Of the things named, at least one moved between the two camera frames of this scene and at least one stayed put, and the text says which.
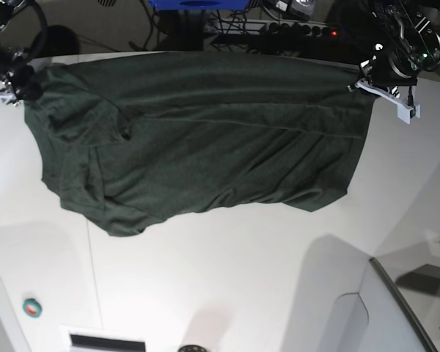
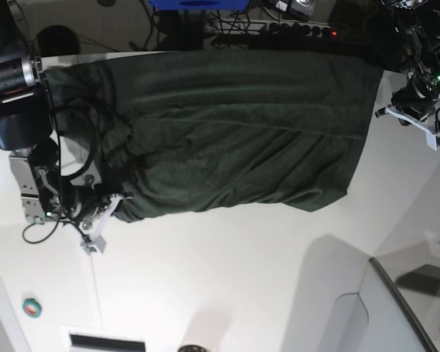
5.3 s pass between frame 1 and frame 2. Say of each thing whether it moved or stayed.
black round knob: stayed
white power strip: stayed
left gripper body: moved
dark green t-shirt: stayed
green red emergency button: stayed
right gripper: moved
